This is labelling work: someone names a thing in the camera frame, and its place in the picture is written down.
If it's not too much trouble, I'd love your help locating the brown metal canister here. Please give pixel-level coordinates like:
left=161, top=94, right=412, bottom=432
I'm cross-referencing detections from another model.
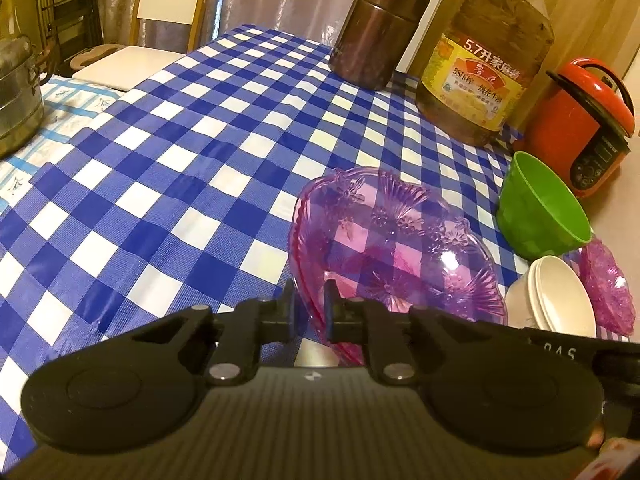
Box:
left=328, top=0, right=432, bottom=92

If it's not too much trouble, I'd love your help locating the red electric rice cooker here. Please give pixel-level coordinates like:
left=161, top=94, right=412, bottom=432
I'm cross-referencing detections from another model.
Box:
left=522, top=56, right=636, bottom=198

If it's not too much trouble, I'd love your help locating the blue checked tablecloth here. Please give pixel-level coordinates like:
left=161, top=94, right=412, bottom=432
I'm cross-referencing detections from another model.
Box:
left=0, top=27, right=526, bottom=466

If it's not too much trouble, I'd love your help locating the white bowl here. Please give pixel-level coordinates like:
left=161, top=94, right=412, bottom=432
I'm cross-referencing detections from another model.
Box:
left=505, top=262, right=546, bottom=331
left=530, top=255, right=598, bottom=338

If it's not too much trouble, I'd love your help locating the beige curtain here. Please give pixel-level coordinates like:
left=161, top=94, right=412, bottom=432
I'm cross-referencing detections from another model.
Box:
left=395, top=0, right=640, bottom=133

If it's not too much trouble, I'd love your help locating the black folding rack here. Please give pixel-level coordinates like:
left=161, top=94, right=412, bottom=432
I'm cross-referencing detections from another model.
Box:
left=32, top=0, right=101, bottom=76

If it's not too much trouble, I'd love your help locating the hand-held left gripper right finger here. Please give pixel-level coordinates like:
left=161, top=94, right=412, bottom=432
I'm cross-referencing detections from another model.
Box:
left=322, top=279, right=503, bottom=386

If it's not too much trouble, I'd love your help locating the metal steamer pot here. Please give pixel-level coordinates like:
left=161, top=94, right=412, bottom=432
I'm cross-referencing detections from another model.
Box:
left=0, top=35, right=51, bottom=158

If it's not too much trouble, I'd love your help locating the large cooking oil bottle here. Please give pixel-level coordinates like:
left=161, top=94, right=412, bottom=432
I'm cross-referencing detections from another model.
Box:
left=416, top=0, right=568, bottom=148

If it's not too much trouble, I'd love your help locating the green plastic bowl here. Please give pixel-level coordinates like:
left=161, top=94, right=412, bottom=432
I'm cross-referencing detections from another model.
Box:
left=496, top=151, right=593, bottom=262

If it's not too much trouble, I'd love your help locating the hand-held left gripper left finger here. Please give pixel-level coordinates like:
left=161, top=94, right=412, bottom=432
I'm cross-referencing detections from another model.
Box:
left=116, top=279, right=298, bottom=386

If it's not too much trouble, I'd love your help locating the person's right hand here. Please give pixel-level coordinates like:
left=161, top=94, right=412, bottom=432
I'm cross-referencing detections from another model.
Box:
left=584, top=427, right=638, bottom=480

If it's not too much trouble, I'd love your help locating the small pink transparent dish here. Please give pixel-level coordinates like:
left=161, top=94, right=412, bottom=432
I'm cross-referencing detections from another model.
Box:
left=579, top=236, right=637, bottom=335

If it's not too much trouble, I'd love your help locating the light blue patterned cloth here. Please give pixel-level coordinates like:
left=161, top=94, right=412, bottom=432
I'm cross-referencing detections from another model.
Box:
left=0, top=74, right=156, bottom=211

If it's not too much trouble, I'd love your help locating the white wooden chair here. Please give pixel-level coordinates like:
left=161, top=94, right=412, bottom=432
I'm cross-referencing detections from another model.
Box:
left=70, top=0, right=218, bottom=93

